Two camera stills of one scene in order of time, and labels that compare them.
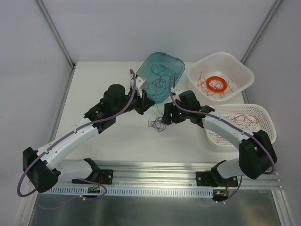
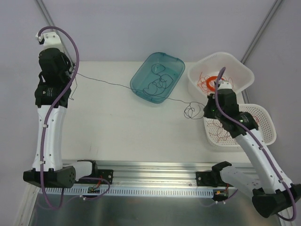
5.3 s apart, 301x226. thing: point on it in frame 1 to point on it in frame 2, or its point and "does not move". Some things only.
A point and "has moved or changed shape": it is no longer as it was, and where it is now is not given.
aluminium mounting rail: (174, 174) does not move
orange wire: (213, 84) does not move
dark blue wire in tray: (158, 84) does not move
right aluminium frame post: (261, 30) does not move
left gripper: (146, 103) to (47, 52)
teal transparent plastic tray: (157, 68) does not move
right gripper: (170, 115) to (225, 93)
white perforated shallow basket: (252, 117) does not move
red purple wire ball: (157, 123) has moved or changed shape
